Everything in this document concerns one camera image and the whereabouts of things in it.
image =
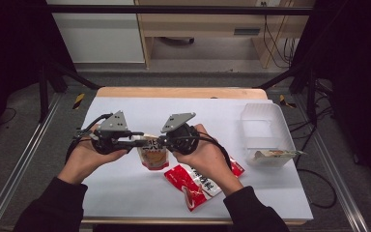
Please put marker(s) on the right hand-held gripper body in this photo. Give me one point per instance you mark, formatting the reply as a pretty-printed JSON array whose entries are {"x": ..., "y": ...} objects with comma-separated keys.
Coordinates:
[{"x": 182, "y": 138}]

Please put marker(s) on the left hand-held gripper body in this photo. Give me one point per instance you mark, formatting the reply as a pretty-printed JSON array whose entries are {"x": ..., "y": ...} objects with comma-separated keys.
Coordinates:
[{"x": 112, "y": 138}]

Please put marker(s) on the red and white food packet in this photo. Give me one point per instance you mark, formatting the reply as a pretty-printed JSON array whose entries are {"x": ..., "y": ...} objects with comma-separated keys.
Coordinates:
[{"x": 193, "y": 190}]

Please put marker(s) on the clear plastic container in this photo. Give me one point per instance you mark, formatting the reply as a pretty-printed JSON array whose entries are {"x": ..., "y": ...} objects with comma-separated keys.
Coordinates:
[{"x": 264, "y": 129}]

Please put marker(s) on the green and cream food packet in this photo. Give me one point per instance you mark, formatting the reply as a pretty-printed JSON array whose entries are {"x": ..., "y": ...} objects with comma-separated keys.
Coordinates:
[{"x": 277, "y": 153}]

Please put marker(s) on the person's left hand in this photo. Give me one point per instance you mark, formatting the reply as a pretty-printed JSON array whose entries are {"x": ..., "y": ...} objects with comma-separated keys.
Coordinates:
[{"x": 83, "y": 158}]

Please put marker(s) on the person's right hand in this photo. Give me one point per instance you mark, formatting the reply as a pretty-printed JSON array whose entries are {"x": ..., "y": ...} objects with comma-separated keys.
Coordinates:
[{"x": 209, "y": 164}]

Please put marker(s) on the white board sheet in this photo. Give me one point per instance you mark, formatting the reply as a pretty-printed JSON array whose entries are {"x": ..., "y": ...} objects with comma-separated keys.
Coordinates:
[{"x": 174, "y": 109}]

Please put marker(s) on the wooden table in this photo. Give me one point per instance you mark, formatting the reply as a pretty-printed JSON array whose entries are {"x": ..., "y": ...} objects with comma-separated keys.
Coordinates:
[{"x": 180, "y": 92}]

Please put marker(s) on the yellow and black tape strip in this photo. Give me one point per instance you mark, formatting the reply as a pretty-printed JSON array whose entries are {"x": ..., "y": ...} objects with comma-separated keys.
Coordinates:
[
  {"x": 78, "y": 101},
  {"x": 285, "y": 101}
]

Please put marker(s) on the black metal stand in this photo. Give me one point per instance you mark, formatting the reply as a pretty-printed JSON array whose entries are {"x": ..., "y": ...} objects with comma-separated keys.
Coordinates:
[
  {"x": 44, "y": 93},
  {"x": 310, "y": 93}
]

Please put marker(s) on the white cabinet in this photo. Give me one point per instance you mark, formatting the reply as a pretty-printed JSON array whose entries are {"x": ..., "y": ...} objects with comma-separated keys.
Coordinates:
[{"x": 99, "y": 35}]

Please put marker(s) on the light wooden desk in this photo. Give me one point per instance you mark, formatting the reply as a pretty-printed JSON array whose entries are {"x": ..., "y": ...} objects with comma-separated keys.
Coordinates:
[{"x": 203, "y": 22}]

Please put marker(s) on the black curtain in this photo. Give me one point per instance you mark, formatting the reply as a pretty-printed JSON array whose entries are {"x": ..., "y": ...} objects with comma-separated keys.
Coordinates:
[
  {"x": 360, "y": 80},
  {"x": 9, "y": 58}
]

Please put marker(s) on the aluminium rail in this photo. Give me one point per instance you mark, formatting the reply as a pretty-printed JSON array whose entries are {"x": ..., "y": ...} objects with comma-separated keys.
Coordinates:
[
  {"x": 331, "y": 167},
  {"x": 19, "y": 164}
]

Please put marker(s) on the black horizontal frame bar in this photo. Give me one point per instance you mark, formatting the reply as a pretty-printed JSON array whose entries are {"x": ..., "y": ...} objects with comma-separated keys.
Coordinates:
[{"x": 174, "y": 10}]

